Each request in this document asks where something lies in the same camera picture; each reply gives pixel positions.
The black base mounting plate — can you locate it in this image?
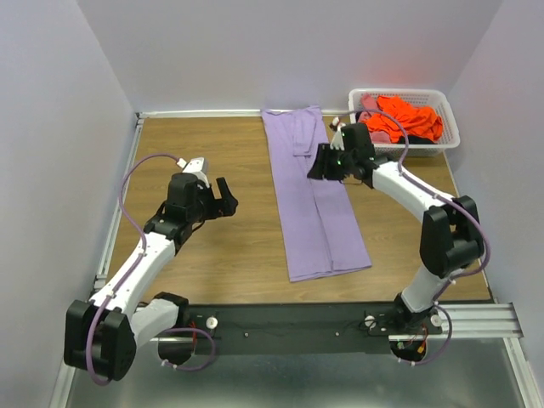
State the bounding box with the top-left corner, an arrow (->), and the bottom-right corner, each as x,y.
156,300 -> 443,362

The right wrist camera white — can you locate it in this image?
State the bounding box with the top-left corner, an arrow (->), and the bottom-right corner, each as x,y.
330,116 -> 345,150

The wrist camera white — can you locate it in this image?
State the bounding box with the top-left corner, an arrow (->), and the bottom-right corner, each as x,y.
177,156 -> 210,188
330,116 -> 345,150

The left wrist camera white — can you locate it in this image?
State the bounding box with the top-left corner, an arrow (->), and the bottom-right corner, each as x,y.
177,156 -> 210,188

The pink t shirt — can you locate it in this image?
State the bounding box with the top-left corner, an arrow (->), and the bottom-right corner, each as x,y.
358,93 -> 391,144

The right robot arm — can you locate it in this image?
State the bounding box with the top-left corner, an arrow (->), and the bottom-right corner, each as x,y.
308,120 -> 485,333

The white plastic laundry basket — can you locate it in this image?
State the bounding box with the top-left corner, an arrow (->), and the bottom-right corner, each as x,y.
348,88 -> 461,157

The purple t shirt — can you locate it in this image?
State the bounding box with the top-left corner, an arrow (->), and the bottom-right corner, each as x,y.
261,106 -> 371,283

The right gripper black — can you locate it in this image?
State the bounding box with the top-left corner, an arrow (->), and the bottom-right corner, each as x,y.
304,142 -> 354,181

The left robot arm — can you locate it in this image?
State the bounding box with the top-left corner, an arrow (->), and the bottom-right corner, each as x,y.
64,173 -> 238,386

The aluminium frame rail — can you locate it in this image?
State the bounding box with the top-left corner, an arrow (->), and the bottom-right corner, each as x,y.
67,302 -> 523,342

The orange t shirt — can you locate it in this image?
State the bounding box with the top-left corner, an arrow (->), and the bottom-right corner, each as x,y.
358,93 -> 444,145

